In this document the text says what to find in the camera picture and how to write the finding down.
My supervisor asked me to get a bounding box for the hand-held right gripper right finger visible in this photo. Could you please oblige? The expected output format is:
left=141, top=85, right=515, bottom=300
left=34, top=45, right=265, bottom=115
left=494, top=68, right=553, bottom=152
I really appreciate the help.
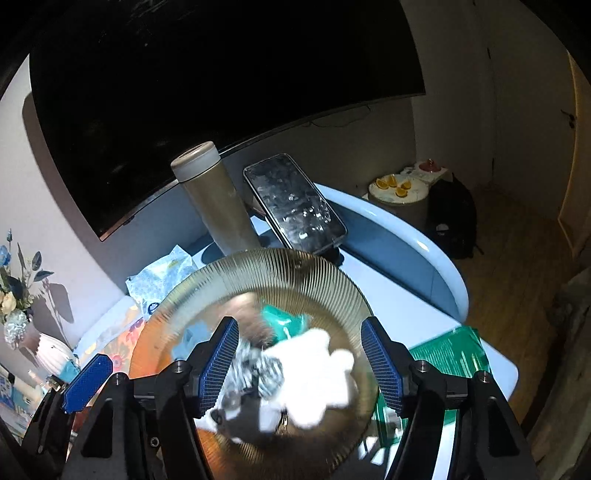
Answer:
left=360, top=316, right=539, bottom=480

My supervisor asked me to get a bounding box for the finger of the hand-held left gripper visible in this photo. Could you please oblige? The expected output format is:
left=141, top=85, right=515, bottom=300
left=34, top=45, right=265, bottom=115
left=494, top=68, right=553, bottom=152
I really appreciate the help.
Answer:
left=21, top=353, right=115, bottom=462

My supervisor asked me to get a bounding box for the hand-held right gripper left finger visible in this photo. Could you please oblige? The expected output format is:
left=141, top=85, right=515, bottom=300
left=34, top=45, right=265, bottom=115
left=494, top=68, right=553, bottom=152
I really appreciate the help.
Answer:
left=62, top=316, right=241, bottom=480

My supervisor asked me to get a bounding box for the plaid fabric bow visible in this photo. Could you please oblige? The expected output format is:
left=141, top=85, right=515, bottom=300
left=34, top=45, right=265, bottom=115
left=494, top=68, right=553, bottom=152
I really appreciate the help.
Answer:
left=222, top=344, right=284, bottom=402

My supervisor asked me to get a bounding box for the white soft cloth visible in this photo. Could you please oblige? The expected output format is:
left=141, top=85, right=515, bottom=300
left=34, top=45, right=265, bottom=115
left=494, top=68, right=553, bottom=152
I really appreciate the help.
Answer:
left=259, top=329, right=356, bottom=432

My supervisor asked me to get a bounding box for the ribbed amber glass plate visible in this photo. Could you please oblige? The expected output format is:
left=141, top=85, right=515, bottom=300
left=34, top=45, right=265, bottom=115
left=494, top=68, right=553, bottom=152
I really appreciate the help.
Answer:
left=130, top=248, right=380, bottom=480

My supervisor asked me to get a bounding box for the brown fabric item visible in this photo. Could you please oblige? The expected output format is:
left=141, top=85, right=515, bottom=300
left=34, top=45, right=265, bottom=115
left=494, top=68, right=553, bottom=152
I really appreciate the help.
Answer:
left=222, top=295, right=274, bottom=347

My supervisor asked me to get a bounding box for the floral woven cloth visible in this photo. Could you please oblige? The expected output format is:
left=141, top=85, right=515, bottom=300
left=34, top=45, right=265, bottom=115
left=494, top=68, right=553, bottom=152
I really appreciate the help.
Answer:
left=74, top=295, right=153, bottom=370

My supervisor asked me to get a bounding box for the green book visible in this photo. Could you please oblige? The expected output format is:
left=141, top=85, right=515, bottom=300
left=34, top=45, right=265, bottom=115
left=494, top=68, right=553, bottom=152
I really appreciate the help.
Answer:
left=376, top=325, right=490, bottom=444

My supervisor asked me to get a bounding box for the blue printed book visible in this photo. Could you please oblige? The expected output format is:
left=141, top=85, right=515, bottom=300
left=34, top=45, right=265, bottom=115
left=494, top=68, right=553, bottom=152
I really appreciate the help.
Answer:
left=0, top=364, right=42, bottom=421

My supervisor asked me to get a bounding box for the blue white tissue packet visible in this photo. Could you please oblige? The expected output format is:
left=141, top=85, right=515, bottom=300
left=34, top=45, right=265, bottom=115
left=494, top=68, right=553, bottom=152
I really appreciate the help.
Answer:
left=127, top=246, right=204, bottom=319

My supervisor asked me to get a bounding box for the white ribbed flower vase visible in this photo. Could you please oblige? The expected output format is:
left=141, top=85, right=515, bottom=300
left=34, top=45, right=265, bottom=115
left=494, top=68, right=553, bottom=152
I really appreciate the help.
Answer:
left=0, top=228, right=54, bottom=344

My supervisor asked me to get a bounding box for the black phone stand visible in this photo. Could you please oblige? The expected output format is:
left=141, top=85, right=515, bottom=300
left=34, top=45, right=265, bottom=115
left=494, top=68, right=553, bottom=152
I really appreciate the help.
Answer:
left=318, top=244, right=345, bottom=267

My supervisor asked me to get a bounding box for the beige insulated tumbler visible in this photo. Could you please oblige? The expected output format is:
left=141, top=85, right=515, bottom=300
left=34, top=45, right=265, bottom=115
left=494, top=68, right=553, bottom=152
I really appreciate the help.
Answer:
left=171, top=141, right=262, bottom=256

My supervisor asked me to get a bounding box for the black backpack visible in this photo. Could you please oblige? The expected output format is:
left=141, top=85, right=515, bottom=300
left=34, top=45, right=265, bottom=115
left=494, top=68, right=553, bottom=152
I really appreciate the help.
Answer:
left=425, top=173, right=483, bottom=260

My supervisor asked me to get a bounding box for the round marble side table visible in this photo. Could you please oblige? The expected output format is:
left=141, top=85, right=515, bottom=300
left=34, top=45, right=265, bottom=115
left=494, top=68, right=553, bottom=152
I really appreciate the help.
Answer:
left=368, top=176, right=430, bottom=232

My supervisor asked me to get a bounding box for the black smartphone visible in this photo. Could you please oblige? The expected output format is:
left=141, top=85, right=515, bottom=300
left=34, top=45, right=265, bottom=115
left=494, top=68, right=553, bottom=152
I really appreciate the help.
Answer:
left=243, top=154, right=348, bottom=254

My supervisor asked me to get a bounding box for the black curved television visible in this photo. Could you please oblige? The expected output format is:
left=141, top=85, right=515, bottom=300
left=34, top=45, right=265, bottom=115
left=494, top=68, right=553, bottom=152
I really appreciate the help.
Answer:
left=28, top=0, right=426, bottom=242

